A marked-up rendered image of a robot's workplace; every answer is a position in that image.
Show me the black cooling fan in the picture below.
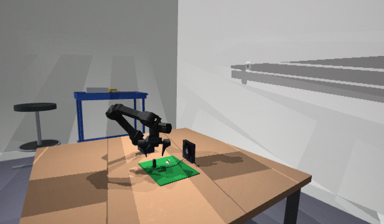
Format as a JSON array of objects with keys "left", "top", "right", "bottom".
[{"left": 182, "top": 139, "right": 195, "bottom": 163}]

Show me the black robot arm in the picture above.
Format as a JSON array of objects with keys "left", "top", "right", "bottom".
[{"left": 106, "top": 104, "right": 172, "bottom": 148}]

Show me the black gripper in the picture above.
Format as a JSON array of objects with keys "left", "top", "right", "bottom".
[{"left": 138, "top": 132, "right": 171, "bottom": 157}]

